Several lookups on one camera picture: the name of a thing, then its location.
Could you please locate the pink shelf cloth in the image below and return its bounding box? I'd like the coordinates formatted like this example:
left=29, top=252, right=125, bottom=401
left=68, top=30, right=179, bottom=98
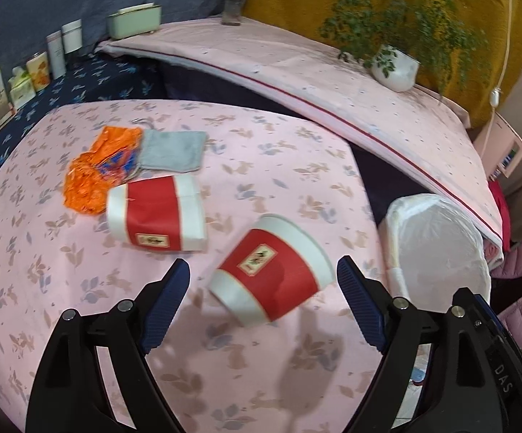
left=96, top=19, right=506, bottom=263

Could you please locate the yellow box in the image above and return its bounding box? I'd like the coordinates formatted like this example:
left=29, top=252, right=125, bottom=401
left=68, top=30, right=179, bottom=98
left=25, top=52, right=51, bottom=92

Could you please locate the orange plastic wrapper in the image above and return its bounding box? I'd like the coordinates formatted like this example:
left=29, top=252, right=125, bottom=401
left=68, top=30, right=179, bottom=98
left=63, top=125, right=145, bottom=215

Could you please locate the pink appliance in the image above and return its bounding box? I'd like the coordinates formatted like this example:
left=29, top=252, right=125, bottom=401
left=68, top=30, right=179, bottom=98
left=472, top=112, right=522, bottom=180

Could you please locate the red cloth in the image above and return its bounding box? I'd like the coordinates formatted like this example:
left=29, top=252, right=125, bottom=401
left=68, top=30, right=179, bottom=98
left=487, top=179, right=513, bottom=246

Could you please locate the grey cloth pouch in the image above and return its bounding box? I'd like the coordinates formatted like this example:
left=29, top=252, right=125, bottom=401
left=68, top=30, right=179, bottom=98
left=136, top=129, right=208, bottom=174

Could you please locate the potted plant in white pot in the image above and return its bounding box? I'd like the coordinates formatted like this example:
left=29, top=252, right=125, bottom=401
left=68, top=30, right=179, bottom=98
left=296, top=0, right=494, bottom=95

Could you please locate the white cord with switch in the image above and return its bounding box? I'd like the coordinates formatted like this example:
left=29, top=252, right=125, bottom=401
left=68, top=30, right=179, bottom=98
left=489, top=0, right=515, bottom=110

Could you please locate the mint green tissue box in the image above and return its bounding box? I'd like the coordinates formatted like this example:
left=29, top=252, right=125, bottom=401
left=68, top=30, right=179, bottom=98
left=107, top=3, right=162, bottom=41

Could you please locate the white tube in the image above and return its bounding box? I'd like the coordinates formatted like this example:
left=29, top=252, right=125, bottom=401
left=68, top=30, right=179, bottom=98
left=45, top=30, right=67, bottom=80

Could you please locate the pink printed tablecloth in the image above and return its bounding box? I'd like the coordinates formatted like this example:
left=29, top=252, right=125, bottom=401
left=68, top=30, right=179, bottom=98
left=0, top=98, right=424, bottom=433

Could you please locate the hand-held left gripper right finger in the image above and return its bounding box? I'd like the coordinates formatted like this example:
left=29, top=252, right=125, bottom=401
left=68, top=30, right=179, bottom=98
left=337, top=255, right=500, bottom=433

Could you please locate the red paper cup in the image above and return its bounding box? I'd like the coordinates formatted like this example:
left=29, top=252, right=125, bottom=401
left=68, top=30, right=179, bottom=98
left=106, top=174, right=208, bottom=254
left=209, top=214, right=335, bottom=327

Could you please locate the navy floral cloth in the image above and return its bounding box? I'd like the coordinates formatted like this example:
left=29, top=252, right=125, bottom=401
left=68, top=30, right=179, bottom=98
left=0, top=55, right=165, bottom=201

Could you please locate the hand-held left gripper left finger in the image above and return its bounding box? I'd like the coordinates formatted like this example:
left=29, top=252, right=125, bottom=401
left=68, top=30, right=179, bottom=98
left=26, top=258, right=192, bottom=433

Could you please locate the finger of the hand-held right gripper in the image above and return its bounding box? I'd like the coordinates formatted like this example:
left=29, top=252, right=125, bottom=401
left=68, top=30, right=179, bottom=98
left=452, top=286, right=517, bottom=353

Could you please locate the green and white box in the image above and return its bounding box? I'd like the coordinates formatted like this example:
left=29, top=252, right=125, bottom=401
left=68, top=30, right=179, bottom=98
left=7, top=66, right=35, bottom=110

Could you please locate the white cylindrical canister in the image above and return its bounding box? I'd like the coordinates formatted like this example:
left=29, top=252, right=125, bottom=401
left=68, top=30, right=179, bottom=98
left=61, top=19, right=83, bottom=57

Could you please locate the trash bin with white bag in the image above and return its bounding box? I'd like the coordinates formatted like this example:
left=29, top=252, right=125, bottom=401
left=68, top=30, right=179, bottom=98
left=377, top=193, right=492, bottom=304

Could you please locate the yellow blanket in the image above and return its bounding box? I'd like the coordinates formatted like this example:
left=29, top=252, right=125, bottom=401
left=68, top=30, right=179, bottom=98
left=242, top=0, right=522, bottom=128

